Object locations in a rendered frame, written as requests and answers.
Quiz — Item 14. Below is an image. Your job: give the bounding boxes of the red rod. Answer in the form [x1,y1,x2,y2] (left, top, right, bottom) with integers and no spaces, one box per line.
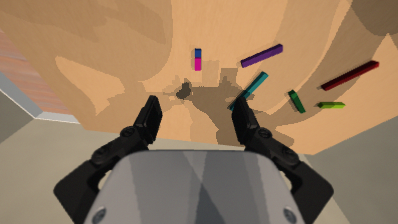
[321,60,379,91]

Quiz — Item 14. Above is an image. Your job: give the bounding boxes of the small blue block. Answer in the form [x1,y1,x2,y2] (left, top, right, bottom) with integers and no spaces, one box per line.
[195,48,201,57]

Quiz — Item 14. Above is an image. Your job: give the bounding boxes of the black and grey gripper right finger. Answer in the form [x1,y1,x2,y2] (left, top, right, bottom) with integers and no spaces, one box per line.
[231,97,334,224]

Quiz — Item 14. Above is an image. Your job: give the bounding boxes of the purple rod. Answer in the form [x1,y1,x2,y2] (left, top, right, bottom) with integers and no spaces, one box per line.
[241,44,283,68]

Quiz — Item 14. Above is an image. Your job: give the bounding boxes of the magenta rod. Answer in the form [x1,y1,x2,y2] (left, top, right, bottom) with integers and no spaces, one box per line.
[195,57,201,71]

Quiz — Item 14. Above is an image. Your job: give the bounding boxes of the turquoise rod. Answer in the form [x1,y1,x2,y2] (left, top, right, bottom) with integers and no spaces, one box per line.
[230,71,268,111]

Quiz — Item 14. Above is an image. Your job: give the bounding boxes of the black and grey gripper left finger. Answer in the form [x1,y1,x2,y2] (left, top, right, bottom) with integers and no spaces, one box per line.
[53,95,163,224]

